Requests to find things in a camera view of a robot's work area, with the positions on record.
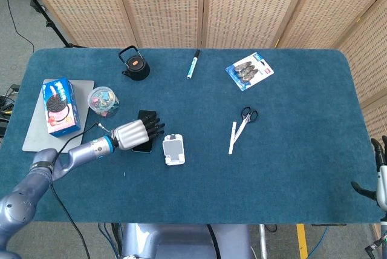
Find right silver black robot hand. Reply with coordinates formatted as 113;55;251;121
350;137;387;211

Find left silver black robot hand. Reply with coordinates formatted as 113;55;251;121
113;113;166;151

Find black smartphone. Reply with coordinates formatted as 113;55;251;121
132;110;158;154

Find white phone stand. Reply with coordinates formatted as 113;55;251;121
162;133;185;166

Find black tripod stand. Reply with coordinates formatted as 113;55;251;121
8;0;87;48

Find clear jar of coloured clips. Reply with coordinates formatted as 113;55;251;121
87;86;120;118

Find black cast iron teapot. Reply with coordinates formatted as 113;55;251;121
118;45;151;82

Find blue cookie box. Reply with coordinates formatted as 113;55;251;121
41;77;82;138

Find green white marker pen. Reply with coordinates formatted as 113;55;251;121
186;49;201;80

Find white plastic scissor sheath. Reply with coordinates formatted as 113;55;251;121
228;122;237;155

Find grey closed laptop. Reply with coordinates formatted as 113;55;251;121
22;79;96;154

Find blue table cloth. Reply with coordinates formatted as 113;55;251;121
0;47;382;225

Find blue-grey robot torso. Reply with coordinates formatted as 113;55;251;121
120;223;253;259

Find binder clip blister pack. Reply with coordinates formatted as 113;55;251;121
225;52;275;92

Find woven bamboo folding screen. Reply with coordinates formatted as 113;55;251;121
18;0;387;259

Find metal table leg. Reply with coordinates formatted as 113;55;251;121
258;224;268;259

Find black arm cable with plug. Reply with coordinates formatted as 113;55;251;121
50;122;113;259

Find black handled scissors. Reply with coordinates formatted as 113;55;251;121
232;107;259;145

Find floor cable bundle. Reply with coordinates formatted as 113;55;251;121
0;83;21;139

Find thick black torso cable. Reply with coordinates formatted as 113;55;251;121
206;224;220;259

